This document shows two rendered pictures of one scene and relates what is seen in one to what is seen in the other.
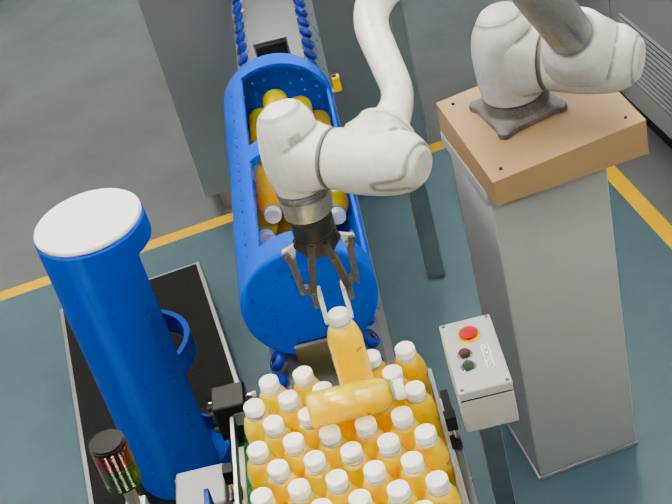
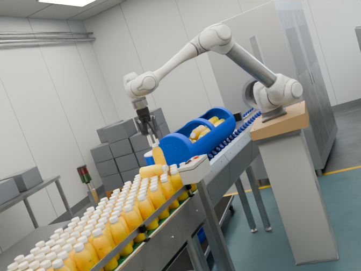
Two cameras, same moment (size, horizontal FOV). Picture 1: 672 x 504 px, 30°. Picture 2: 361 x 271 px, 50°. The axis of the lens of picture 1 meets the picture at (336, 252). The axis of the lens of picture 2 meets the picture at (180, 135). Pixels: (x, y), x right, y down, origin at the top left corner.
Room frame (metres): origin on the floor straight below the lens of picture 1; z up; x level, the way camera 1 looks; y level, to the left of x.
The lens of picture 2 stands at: (-0.14, -1.21, 1.57)
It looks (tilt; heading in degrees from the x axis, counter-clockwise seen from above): 8 degrees down; 29
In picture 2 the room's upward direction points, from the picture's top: 19 degrees counter-clockwise
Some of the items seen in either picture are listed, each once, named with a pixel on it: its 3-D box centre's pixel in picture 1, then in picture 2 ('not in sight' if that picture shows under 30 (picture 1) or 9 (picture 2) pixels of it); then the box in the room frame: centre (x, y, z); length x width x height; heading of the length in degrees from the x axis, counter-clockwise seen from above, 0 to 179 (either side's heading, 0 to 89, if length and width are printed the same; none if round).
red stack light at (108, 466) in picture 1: (111, 453); (82, 170); (1.60, 0.46, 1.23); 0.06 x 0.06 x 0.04
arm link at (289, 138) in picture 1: (297, 146); (134, 85); (1.78, 0.02, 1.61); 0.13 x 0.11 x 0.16; 54
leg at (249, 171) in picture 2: not in sight; (258, 198); (3.01, -0.03, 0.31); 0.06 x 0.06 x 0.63; 87
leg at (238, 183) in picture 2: not in sight; (244, 200); (3.02, 0.11, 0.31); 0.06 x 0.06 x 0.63; 87
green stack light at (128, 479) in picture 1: (119, 471); (85, 177); (1.60, 0.46, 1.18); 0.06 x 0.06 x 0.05
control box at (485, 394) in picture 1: (478, 371); (195, 169); (1.75, -0.20, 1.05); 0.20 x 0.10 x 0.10; 177
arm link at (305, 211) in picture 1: (305, 199); (139, 103); (1.79, 0.03, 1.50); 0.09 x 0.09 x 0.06
